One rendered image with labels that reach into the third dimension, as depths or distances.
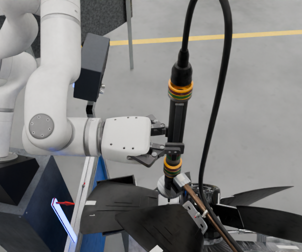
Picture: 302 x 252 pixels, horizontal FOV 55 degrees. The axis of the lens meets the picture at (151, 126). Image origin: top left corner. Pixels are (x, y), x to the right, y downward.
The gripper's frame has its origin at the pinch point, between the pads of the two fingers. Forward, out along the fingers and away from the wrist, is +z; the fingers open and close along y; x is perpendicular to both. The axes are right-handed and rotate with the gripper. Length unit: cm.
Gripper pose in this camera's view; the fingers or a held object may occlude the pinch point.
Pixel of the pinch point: (174, 139)
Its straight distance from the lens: 62.6
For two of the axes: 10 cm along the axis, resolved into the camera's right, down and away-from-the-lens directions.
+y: -0.5, 7.6, -6.5
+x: -0.1, -6.5, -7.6
